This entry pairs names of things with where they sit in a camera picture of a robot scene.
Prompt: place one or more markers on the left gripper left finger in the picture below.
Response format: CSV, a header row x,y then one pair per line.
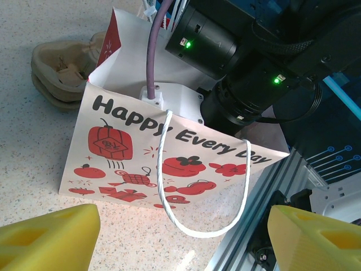
x,y
42,242

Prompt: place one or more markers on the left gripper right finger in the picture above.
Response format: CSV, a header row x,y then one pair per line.
x,y
316,245

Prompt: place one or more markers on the printed white paper bag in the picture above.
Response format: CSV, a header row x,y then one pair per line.
x,y
81,158

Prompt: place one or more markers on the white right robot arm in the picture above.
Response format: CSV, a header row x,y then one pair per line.
x,y
338,203

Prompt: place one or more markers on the blue printed side panel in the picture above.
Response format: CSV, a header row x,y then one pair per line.
x,y
338,158

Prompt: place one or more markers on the blue table edge strip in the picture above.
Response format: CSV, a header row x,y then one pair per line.
x,y
344,96

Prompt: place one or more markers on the stack of pulp cup carriers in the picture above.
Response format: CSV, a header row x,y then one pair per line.
x,y
48,56

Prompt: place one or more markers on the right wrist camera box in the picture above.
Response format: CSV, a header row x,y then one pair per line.
x,y
180,101

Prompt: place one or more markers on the aluminium mounting rail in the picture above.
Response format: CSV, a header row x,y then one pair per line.
x,y
248,197

